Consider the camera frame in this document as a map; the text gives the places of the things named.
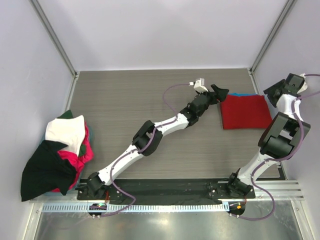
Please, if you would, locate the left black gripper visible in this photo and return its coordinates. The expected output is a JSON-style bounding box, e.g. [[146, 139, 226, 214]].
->
[[195, 84, 228, 108]]

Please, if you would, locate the red t shirt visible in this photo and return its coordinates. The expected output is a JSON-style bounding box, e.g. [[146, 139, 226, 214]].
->
[[220, 94, 272, 130]]

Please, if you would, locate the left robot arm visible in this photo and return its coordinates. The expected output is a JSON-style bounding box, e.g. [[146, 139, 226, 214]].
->
[[76, 79, 229, 201]]

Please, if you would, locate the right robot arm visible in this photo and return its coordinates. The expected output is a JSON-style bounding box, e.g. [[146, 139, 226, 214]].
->
[[225, 73, 311, 198]]

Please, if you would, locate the folded blue t shirt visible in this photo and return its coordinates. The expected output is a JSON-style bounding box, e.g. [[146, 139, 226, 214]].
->
[[228, 93, 258, 97]]

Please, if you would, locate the dark green t shirt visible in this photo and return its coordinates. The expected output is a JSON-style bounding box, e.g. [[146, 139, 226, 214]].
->
[[57, 109, 74, 120]]

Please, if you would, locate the white t shirt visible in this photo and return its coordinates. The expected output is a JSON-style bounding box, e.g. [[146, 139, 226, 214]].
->
[[45, 115, 86, 156]]

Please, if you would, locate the black t shirt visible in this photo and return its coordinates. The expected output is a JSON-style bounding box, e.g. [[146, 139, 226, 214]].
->
[[20, 140, 77, 202]]

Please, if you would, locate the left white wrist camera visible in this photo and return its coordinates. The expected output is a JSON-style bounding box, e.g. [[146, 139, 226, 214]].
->
[[188, 78, 209, 94]]

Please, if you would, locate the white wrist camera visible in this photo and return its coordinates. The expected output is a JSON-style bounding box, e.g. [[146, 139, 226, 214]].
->
[[188, 78, 209, 94], [298, 73, 308, 94]]

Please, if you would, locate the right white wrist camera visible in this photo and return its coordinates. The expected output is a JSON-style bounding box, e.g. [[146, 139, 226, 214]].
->
[[298, 73, 308, 94]]

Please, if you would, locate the right aluminium frame post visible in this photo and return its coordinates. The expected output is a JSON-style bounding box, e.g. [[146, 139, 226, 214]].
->
[[248, 0, 297, 75]]

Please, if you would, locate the aluminium frame post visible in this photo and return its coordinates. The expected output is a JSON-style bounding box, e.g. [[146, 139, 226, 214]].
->
[[248, 0, 297, 75], [29, 0, 78, 79]]

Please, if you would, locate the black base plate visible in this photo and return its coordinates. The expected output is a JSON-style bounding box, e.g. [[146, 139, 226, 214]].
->
[[75, 178, 256, 204]]

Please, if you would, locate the slotted cable duct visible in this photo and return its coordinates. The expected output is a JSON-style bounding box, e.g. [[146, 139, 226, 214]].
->
[[42, 202, 230, 214]]

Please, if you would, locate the left aluminium frame post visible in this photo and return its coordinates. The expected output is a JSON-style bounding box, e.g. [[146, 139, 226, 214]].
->
[[29, 0, 78, 79]]

